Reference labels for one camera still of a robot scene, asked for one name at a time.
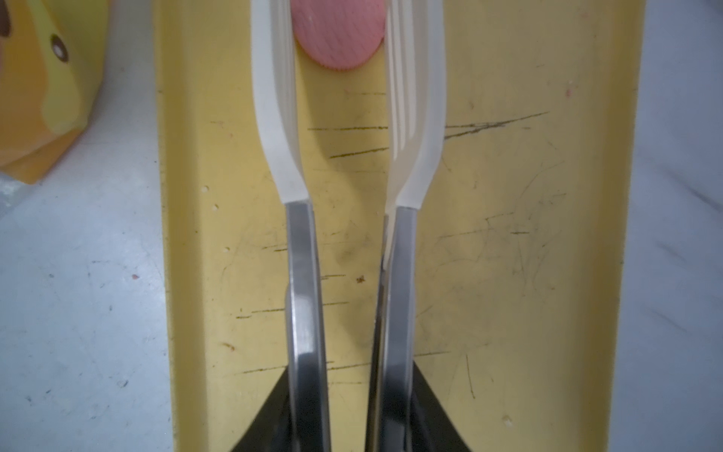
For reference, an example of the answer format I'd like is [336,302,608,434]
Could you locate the steel tongs white tips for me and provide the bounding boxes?
[250,1,446,451]

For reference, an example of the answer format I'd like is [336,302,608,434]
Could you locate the yellow plastic tray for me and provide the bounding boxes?
[154,1,645,451]

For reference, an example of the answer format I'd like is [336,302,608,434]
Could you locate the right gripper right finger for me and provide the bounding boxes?
[412,363,471,452]

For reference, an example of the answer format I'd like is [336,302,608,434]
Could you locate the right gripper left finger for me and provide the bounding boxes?
[232,368,291,452]

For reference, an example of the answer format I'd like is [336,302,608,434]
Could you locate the pink round cookie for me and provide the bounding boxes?
[291,0,386,71]

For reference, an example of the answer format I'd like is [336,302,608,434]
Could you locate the clear resealable zip bag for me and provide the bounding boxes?
[1,0,110,185]

